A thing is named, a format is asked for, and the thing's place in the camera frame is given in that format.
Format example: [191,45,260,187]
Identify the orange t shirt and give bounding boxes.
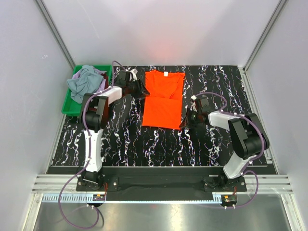
[142,70,185,130]

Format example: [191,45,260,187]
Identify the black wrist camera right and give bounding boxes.
[190,95,212,115]

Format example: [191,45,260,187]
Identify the left aluminium corner post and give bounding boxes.
[34,0,76,70]

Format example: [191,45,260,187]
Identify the right aluminium corner post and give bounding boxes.
[243,0,288,72]

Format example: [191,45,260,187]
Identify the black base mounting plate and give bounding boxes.
[77,167,247,202]

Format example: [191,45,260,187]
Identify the dark red t shirt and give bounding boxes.
[101,73,109,85]

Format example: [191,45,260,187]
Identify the lilac t shirt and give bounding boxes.
[72,68,109,94]

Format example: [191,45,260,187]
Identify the green plastic tray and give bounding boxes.
[62,65,112,116]

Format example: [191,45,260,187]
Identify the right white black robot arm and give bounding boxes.
[179,109,270,191]

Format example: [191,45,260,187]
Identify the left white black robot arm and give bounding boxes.
[79,79,150,191]

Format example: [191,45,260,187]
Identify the white slotted cable duct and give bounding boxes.
[42,194,224,203]

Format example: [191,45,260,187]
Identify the grey-blue t shirt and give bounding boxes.
[66,64,104,104]

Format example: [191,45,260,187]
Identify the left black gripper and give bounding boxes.
[126,78,149,99]

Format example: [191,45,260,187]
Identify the aluminium corner post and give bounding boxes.
[34,0,76,70]
[243,0,288,72]

